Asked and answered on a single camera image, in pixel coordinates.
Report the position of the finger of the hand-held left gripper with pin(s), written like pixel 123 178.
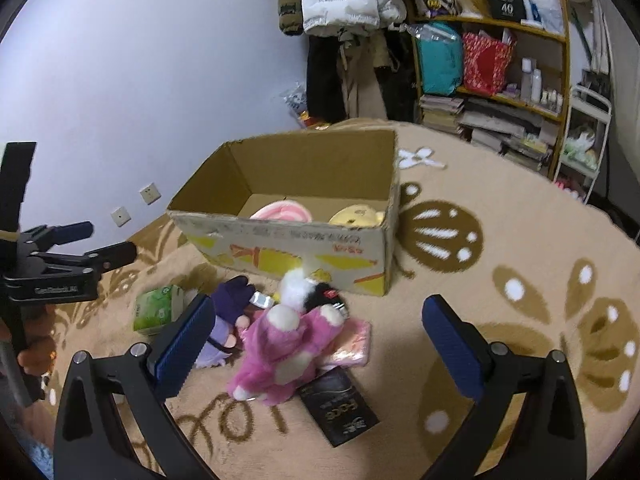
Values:
pixel 65 232
pixel 115 254

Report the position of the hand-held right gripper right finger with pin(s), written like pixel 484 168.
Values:
pixel 450 345

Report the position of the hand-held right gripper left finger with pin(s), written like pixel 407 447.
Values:
pixel 180 345

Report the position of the pink and white plush toy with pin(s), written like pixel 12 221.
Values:
pixel 285 345

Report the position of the cardboard box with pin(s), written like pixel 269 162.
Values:
pixel 280 255

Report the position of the person's left hand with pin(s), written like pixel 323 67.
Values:
pixel 37 357

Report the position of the green tissue packet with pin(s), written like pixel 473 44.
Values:
pixel 155 307

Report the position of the purple plush doll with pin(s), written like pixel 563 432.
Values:
pixel 230 300

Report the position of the small silver wrapper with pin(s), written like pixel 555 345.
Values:
pixel 262 300

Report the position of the pink tissue packet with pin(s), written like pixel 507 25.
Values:
pixel 352 342

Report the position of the black glossy packet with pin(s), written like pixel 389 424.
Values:
pixel 340 405

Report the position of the yellow round plush toy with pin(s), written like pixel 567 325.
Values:
pixel 356 215

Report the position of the pink round plush toy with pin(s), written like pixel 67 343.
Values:
pixel 282 211

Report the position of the stack of books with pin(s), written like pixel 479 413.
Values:
pixel 490 125

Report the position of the clear snack bag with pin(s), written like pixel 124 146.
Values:
pixel 300 105

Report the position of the white metal cart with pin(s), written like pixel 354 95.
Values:
pixel 585 145

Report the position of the black hanging trousers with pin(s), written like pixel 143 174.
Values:
pixel 322 80

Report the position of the white bottle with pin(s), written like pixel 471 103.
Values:
pixel 535 85

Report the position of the beige hanging garment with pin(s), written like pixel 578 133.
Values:
pixel 362 80

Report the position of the red patterned bag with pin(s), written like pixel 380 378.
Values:
pixel 487 62

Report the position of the teal bag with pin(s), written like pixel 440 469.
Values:
pixel 440 60

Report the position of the wooden shelf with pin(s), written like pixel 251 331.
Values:
pixel 562 60

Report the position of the white puffer jacket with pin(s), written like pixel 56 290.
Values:
pixel 345 2

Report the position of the black gift box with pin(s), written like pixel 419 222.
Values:
pixel 506 4

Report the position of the white wall socket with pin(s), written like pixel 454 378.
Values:
pixel 120 216
pixel 148 192

